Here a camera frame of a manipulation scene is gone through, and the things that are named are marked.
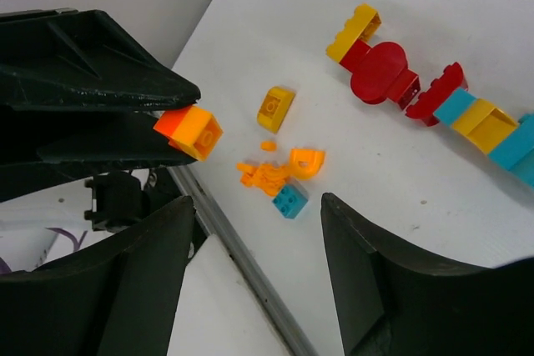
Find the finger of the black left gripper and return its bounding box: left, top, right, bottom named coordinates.
left=1, top=109, right=194, bottom=202
left=1, top=9, right=201, bottom=112

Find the red rounded lego assembly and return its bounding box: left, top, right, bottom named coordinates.
left=339, top=40, right=468, bottom=127

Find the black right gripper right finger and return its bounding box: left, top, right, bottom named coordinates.
left=320, top=193, right=533, bottom=355

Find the yellow 2x4 lego brick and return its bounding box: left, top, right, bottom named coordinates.
left=326, top=3, right=381, bottom=63

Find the orange yellow lego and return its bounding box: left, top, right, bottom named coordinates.
left=153, top=105, right=223, bottom=162

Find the orange lego pile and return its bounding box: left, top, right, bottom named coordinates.
left=236, top=163, right=290, bottom=198

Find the yellow rounded lego piece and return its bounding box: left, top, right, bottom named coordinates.
left=257, top=86, right=296, bottom=133

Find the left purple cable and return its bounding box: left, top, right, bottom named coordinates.
left=0, top=226, right=88, bottom=276

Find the orange D-shaped lego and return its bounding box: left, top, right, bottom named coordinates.
left=288, top=148, right=326, bottom=180

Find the teal and yellow lego assembly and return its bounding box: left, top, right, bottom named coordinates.
left=434, top=88, right=533, bottom=186

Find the teal 2x2 lego brick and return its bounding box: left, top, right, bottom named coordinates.
left=272, top=179, right=310, bottom=219

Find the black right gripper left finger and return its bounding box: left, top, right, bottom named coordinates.
left=1, top=196, right=195, bottom=355

